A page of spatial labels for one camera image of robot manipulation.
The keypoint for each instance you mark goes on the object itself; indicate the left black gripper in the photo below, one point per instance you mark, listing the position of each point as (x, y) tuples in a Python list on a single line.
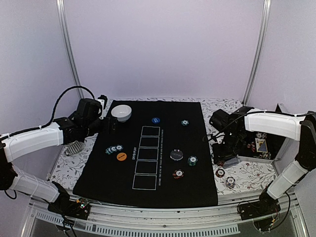
[(106, 129)]

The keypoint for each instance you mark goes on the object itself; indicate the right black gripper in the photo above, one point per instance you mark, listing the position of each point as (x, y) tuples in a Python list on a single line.
[(221, 155)]

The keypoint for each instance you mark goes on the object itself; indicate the spread teal poker chips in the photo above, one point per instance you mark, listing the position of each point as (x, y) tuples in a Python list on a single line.
[(114, 149)]

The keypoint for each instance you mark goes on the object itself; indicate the orange big blind button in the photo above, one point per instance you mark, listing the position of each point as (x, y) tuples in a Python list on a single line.
[(121, 156)]

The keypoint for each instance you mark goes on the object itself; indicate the blue small blind button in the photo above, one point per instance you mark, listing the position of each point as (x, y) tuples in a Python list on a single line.
[(155, 120)]

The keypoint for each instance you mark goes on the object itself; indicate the teal poker chip stack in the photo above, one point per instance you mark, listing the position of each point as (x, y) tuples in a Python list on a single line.
[(192, 160)]

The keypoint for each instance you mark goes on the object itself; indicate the black dealer button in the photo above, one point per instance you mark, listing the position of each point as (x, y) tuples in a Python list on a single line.
[(176, 155)]

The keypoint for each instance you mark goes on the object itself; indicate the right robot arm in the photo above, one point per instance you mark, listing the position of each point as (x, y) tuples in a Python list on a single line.
[(296, 127)]

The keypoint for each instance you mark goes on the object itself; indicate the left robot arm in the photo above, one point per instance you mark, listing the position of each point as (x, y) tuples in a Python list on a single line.
[(88, 119)]

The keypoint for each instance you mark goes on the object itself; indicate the white ceramic bowl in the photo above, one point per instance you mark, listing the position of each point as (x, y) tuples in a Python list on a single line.
[(122, 112)]

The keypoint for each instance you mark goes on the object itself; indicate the blue playing card deck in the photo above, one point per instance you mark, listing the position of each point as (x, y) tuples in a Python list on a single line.
[(230, 163)]

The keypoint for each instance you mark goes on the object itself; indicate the aluminium poker case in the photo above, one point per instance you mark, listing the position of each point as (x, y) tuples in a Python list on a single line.
[(263, 147)]

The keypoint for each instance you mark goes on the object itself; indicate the orange poker chip stack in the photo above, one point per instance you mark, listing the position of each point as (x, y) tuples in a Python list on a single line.
[(220, 173)]

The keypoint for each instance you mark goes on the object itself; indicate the white poker chip stack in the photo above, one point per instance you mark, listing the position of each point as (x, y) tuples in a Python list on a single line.
[(230, 182)]

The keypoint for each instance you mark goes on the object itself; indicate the striped metal cup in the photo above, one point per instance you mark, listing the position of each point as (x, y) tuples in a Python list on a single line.
[(74, 148)]

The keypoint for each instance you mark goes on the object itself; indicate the black poker felt mat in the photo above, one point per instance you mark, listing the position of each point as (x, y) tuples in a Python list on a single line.
[(145, 179)]

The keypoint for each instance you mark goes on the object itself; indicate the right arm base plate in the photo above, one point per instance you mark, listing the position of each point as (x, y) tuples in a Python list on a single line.
[(259, 209)]

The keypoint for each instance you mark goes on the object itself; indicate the front aluminium rail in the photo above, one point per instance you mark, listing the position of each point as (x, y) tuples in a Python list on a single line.
[(107, 220)]

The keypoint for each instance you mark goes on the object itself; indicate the right aluminium frame post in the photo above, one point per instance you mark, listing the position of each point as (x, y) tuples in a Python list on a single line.
[(259, 47)]

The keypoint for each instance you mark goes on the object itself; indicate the aluminium frame post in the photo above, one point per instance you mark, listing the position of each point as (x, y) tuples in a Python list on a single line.
[(66, 38), (259, 47)]

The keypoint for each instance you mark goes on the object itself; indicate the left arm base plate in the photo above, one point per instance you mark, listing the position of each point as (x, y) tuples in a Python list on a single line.
[(69, 208)]

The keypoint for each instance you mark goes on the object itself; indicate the left aluminium frame post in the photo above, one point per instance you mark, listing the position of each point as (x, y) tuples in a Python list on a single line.
[(66, 38)]

